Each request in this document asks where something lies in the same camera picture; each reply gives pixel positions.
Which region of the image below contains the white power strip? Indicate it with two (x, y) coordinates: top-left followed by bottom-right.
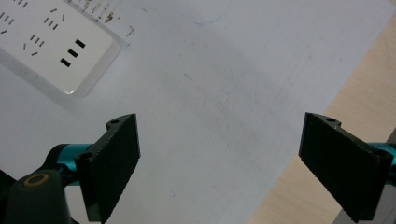
(0, 0), (122, 98)

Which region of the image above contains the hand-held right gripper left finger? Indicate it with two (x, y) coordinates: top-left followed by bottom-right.
(74, 113), (141, 224)

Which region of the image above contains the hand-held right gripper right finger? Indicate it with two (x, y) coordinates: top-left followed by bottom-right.
(298, 112), (394, 223)

